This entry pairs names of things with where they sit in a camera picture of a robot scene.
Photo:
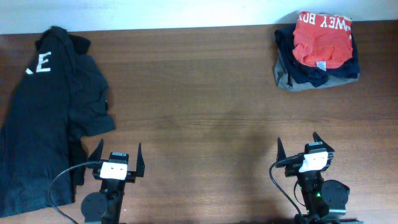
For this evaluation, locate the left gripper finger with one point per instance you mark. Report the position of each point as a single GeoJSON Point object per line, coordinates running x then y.
{"type": "Point", "coordinates": [96, 154]}
{"type": "Point", "coordinates": [140, 164]}

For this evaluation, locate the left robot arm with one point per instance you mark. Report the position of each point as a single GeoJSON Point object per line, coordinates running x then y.
{"type": "Point", "coordinates": [104, 206]}

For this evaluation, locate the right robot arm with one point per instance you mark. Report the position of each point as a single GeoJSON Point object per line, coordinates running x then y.
{"type": "Point", "coordinates": [325, 200]}

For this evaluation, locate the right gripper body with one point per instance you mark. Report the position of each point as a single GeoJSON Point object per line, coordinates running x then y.
{"type": "Point", "coordinates": [293, 167]}

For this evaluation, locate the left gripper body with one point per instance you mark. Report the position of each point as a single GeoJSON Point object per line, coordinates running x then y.
{"type": "Point", "coordinates": [130, 177]}

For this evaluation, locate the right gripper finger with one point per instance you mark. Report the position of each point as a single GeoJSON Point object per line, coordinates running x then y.
{"type": "Point", "coordinates": [281, 156]}
{"type": "Point", "coordinates": [317, 138]}

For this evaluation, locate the grey folded t-shirt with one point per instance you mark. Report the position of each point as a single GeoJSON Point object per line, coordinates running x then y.
{"type": "Point", "coordinates": [285, 82]}

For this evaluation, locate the navy folded t-shirt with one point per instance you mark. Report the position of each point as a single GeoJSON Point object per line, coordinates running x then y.
{"type": "Point", "coordinates": [284, 39]}

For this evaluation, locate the black t-shirt white letters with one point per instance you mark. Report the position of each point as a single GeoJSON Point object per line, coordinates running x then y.
{"type": "Point", "coordinates": [34, 136]}

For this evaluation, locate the red folded t-shirt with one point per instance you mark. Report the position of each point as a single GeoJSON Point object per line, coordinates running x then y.
{"type": "Point", "coordinates": [322, 38]}

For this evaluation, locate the dark green t-shirt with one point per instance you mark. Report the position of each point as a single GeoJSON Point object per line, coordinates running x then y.
{"type": "Point", "coordinates": [88, 110]}

